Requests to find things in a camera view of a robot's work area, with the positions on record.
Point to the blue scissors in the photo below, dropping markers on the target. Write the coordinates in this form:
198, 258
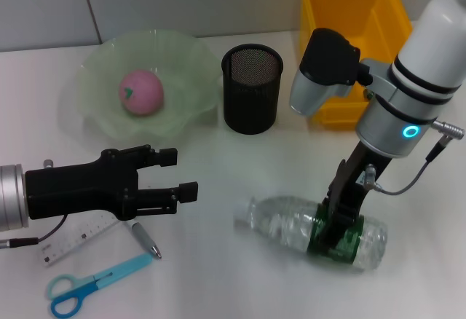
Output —
87, 284

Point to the green glass fruit plate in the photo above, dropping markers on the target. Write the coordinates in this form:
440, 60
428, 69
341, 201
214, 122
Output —
182, 78

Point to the clear plastic ruler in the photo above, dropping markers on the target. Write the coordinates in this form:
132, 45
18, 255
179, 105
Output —
73, 240

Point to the pink peach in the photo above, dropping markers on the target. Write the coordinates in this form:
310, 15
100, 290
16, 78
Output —
143, 93

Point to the yellow plastic bin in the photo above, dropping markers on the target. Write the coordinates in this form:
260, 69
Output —
335, 9

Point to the clear green-label water bottle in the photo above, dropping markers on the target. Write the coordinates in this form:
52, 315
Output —
280, 224

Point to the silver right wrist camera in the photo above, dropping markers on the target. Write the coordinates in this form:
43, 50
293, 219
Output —
324, 75

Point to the black mesh pen cup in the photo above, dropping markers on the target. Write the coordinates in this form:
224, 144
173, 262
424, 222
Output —
251, 93

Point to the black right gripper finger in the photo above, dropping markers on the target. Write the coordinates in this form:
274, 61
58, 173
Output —
338, 191
333, 228

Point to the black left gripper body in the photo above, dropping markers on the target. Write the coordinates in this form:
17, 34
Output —
80, 188

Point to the white grey ballpoint pen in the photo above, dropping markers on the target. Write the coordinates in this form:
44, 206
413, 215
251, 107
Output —
145, 240

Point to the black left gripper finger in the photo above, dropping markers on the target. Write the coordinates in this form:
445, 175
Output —
167, 157
187, 191

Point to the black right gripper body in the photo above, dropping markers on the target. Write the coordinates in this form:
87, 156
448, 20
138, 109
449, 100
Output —
364, 177

